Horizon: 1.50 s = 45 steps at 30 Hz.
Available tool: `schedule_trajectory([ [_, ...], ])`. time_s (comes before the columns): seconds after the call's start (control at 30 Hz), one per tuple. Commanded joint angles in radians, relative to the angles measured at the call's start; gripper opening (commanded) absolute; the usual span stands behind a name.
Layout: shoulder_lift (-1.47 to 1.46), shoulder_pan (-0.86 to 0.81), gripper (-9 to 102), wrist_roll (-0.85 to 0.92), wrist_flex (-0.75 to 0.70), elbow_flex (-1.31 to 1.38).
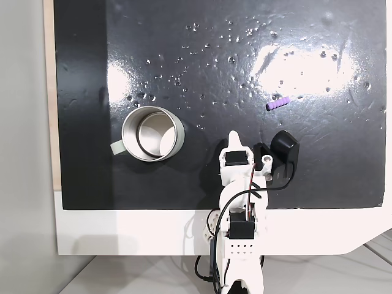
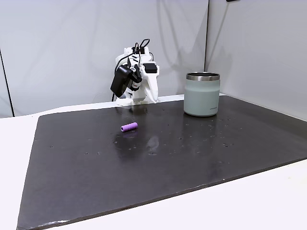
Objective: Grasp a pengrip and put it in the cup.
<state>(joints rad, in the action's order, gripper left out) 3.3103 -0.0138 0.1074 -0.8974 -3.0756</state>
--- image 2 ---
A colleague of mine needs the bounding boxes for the purple pen grip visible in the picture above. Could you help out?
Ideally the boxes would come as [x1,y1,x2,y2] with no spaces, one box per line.
[120,122,139,133]

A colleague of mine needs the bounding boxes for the pale green steel cup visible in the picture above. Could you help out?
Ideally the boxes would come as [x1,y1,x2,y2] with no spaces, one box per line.
[183,72,221,117]

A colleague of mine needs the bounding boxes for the black table mat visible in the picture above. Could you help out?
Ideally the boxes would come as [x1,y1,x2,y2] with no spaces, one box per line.
[16,94,307,230]

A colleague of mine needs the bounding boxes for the thin black pole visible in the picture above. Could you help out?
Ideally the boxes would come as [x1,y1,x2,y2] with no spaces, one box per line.
[0,47,15,117]

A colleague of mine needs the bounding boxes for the black oval camera box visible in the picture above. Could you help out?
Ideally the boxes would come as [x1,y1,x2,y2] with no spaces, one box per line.
[110,65,134,98]

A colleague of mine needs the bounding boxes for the black camera cable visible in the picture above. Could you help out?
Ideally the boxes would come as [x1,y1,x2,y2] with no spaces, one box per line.
[110,38,151,102]

